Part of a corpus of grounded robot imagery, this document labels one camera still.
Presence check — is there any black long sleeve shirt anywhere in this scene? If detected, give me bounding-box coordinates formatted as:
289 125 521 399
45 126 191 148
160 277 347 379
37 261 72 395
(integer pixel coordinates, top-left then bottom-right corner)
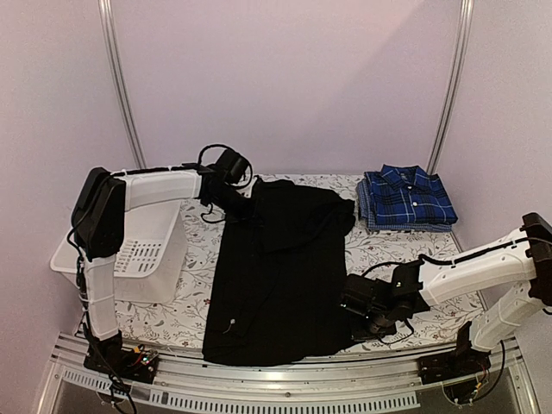
202 179 355 367

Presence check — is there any blue checked folded shirt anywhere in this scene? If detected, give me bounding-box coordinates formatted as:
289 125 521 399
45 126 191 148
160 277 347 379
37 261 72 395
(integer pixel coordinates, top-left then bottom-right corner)
356 179 452 233

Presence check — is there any blue plaid folded shirt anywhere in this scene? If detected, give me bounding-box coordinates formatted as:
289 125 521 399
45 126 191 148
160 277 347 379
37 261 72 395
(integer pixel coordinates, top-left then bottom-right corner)
365 165 458 225

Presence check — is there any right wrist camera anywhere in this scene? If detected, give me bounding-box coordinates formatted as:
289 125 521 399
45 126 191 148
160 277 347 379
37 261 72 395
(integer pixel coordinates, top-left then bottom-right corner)
340 274 390 317

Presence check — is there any aluminium frame post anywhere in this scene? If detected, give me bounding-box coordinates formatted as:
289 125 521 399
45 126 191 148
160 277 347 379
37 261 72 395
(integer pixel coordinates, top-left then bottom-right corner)
426 0 474 174
97 0 147 169

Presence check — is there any left aluminium frame post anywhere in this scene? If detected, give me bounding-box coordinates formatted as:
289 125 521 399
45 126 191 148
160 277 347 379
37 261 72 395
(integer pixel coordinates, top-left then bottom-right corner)
97 0 147 169

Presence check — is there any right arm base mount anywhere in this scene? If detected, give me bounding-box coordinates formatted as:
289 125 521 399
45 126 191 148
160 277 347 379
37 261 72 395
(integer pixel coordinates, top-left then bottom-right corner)
417 342 491 385

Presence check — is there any floral patterned table cloth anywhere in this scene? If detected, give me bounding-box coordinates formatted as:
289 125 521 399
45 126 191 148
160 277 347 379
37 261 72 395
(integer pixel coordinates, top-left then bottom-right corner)
115 200 484 355

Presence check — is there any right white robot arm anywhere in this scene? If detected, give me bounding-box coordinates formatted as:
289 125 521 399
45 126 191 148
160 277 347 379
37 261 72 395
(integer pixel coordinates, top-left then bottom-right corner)
341 213 551 376

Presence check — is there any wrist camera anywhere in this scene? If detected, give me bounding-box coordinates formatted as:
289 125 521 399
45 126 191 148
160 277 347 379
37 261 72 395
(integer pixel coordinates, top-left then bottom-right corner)
340 274 390 317
215 148 253 189

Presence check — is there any right aluminium frame post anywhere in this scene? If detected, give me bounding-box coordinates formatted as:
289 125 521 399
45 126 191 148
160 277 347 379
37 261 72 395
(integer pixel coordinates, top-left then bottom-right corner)
426 0 474 174

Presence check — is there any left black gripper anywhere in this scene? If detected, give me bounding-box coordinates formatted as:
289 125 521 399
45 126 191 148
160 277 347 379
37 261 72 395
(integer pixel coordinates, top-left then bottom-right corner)
210 187 267 227

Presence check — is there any aluminium front rail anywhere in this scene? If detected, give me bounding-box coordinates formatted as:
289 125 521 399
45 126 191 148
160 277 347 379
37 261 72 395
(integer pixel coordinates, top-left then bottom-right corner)
37 334 543 413

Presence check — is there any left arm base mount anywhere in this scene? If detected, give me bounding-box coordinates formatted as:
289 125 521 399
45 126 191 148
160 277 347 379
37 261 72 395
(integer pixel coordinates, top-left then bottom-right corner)
84 345 159 384

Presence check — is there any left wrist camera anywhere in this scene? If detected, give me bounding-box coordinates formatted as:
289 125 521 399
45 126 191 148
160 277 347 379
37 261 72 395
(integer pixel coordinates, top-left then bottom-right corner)
215 148 253 189

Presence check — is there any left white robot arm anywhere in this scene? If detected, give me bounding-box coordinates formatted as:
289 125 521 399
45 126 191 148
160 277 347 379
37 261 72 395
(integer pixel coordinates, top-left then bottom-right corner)
66 144 254 374

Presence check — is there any white plastic basket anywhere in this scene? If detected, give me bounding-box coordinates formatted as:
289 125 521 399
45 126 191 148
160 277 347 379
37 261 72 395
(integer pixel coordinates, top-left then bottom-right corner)
49 200 187 304

